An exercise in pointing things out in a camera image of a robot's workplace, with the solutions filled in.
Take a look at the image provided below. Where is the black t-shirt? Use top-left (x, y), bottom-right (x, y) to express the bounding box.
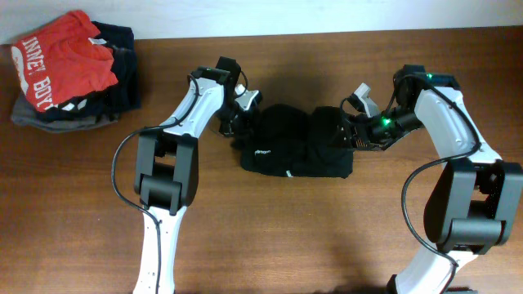
top-left (231, 104), bottom-right (354, 178)

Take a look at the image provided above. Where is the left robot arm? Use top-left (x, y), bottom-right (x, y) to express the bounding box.
top-left (133, 56), bottom-right (262, 294)

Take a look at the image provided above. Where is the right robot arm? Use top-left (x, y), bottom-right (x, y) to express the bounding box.
top-left (341, 65), bottom-right (522, 293)

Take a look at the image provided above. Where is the navy folded garment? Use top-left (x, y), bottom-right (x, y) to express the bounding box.
top-left (36, 21), bottom-right (141, 122)

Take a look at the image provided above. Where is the red folded printed t-shirt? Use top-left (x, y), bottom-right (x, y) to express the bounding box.
top-left (11, 11), bottom-right (118, 113)

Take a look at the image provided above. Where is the grey folded garment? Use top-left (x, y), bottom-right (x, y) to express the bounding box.
top-left (11, 94), bottom-right (120, 133)

